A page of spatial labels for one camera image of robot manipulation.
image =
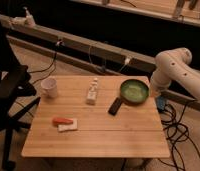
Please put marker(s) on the green frying pan black handle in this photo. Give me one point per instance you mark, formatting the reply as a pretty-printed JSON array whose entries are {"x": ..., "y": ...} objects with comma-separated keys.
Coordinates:
[{"x": 131, "y": 92}]

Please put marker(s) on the long grey beam rail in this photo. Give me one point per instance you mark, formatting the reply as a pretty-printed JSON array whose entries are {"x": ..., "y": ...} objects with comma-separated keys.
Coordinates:
[{"x": 138, "y": 61}]

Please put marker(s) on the white bottle on table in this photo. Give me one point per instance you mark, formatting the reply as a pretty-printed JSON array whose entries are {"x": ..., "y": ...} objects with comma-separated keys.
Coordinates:
[{"x": 92, "y": 92}]

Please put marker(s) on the white cup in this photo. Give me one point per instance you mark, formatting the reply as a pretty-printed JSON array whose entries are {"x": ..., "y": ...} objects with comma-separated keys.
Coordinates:
[{"x": 49, "y": 87}]

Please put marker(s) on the white gripper at arm end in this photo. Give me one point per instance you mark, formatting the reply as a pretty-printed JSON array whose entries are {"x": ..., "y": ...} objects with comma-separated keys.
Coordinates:
[{"x": 154, "y": 93}]

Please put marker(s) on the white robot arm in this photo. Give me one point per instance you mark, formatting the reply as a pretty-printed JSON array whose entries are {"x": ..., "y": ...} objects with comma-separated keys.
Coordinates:
[{"x": 173, "y": 65}]

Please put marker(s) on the black office chair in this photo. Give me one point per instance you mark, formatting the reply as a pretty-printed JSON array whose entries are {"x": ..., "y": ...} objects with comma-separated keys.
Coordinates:
[{"x": 14, "y": 83}]

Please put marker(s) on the orange carrot toy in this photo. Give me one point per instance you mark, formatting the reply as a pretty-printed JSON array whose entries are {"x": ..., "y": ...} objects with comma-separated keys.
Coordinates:
[{"x": 61, "y": 121}]

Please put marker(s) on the blue box on floor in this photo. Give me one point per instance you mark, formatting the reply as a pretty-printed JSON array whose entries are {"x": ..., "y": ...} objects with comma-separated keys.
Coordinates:
[{"x": 160, "y": 103}]

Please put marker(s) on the wooden table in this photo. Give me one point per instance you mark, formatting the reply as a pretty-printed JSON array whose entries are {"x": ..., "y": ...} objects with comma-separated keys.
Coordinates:
[{"x": 134, "y": 132}]

